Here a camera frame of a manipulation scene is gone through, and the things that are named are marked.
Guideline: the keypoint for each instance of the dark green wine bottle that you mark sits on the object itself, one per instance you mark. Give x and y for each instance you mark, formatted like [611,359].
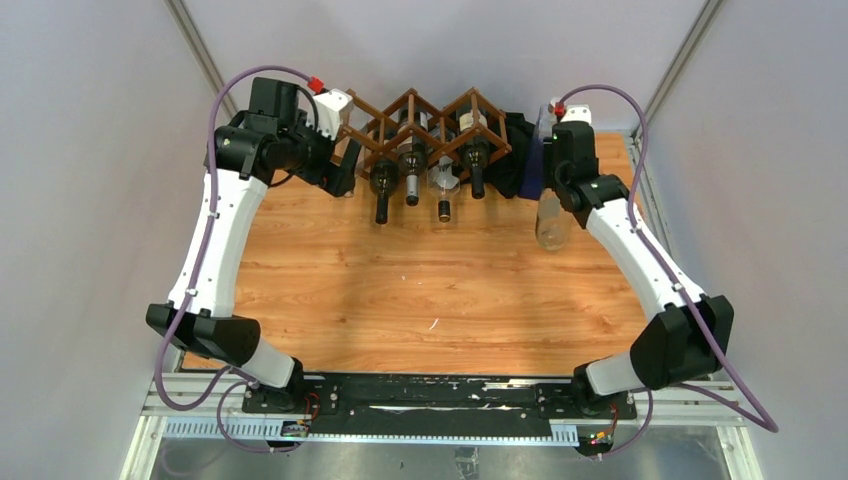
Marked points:
[383,183]

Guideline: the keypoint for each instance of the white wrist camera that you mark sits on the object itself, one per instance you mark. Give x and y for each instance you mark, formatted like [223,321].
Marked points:
[576,113]
[334,108]

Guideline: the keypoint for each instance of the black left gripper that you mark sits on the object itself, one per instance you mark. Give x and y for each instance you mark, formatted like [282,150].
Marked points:
[326,174]

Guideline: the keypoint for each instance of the brown wooden wine rack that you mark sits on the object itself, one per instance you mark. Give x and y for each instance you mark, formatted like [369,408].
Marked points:
[411,117]

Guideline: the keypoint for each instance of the dark bottle right slot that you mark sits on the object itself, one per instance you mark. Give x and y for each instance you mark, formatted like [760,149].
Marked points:
[475,153]

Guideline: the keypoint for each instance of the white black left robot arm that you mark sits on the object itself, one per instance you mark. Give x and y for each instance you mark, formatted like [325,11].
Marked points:
[286,127]

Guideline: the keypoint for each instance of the clear glass bottle dark label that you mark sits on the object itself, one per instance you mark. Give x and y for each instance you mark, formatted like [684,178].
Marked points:
[553,225]

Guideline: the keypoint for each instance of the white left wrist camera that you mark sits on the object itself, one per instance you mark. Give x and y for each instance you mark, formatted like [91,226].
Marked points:
[334,108]

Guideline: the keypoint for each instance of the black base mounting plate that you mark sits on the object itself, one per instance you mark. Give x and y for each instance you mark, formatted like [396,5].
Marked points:
[434,406]

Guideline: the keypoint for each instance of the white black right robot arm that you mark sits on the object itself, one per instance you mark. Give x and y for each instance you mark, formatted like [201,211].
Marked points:
[686,330]

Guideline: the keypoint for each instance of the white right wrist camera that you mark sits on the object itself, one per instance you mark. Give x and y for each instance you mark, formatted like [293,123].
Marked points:
[576,113]

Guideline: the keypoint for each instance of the blue square glass bottle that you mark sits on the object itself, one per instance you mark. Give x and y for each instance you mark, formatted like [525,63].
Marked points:
[533,181]

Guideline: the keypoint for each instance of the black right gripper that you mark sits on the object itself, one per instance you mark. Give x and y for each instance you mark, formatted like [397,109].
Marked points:
[548,178]

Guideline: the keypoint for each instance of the green bottle silver neck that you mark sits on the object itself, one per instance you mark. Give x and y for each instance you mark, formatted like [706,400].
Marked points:
[412,156]

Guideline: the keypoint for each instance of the black cloth behind rack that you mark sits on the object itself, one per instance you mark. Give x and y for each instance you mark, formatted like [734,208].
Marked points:
[506,175]

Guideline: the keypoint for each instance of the clear bottle black cap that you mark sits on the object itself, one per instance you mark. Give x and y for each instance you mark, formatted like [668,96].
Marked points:
[443,184]

